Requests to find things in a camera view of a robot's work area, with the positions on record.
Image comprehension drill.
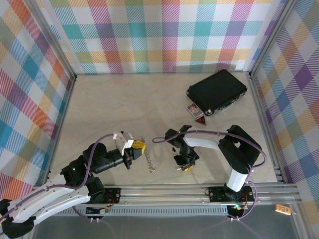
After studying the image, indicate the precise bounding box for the purple card box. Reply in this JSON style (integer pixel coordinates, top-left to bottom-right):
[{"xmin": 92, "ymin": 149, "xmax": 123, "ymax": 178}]
[{"xmin": 186, "ymin": 103, "xmax": 203, "ymax": 118}]

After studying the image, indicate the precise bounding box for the aluminium frame post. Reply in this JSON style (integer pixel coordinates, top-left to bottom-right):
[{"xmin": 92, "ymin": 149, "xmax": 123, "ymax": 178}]
[
  {"xmin": 248, "ymin": 0, "xmax": 297, "ymax": 78},
  {"xmin": 26, "ymin": 0, "xmax": 77, "ymax": 82}
]

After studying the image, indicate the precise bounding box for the orange paper tag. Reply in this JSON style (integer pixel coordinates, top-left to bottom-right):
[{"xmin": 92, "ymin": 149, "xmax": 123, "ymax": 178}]
[{"xmin": 275, "ymin": 204, "xmax": 292, "ymax": 216}]

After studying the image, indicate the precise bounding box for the metal disc keyring with rings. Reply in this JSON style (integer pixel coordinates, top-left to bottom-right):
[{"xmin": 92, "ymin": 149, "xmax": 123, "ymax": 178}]
[{"xmin": 136, "ymin": 135, "xmax": 158, "ymax": 174}]

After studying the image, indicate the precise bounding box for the aluminium side rail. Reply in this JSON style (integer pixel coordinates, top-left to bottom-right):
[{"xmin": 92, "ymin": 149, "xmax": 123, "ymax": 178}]
[
  {"xmin": 248, "ymin": 72, "xmax": 287, "ymax": 184},
  {"xmin": 41, "ymin": 74, "xmax": 77, "ymax": 187}
]

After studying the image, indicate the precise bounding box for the black hard case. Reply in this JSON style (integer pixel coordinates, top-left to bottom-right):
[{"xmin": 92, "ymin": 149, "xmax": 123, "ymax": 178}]
[{"xmin": 186, "ymin": 69, "xmax": 248, "ymax": 117}]

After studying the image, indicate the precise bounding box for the slotted grey cable duct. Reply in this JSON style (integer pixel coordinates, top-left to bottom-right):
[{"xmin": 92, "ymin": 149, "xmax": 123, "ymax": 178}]
[{"xmin": 53, "ymin": 208, "xmax": 250, "ymax": 217}]

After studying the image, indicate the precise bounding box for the long aluminium mounting rail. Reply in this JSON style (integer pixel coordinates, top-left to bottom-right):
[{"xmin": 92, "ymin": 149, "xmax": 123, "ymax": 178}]
[{"xmin": 74, "ymin": 185, "xmax": 304, "ymax": 207}]

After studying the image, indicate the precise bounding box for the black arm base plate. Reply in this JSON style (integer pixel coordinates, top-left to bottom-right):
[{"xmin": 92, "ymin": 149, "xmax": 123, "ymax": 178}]
[
  {"xmin": 99, "ymin": 187, "xmax": 122, "ymax": 204},
  {"xmin": 208, "ymin": 185, "xmax": 255, "ymax": 203}
]

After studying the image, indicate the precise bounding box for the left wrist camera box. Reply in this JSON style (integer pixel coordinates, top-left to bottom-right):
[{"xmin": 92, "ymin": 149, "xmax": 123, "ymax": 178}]
[{"xmin": 113, "ymin": 131, "xmax": 135, "ymax": 156}]

